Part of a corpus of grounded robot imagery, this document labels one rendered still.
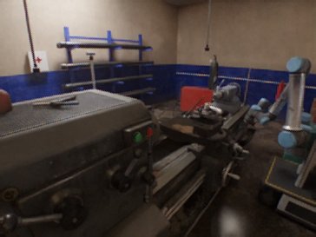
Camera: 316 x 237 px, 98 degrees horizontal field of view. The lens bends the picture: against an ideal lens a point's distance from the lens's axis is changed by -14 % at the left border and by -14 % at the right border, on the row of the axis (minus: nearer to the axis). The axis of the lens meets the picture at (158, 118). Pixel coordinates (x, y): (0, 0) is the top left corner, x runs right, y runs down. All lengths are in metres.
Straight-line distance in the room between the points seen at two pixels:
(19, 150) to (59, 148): 0.09
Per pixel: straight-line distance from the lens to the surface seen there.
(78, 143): 0.49
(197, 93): 4.20
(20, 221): 0.44
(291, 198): 2.03
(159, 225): 0.85
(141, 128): 0.57
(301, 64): 1.54
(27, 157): 0.47
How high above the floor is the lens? 1.49
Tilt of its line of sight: 21 degrees down
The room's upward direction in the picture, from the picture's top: straight up
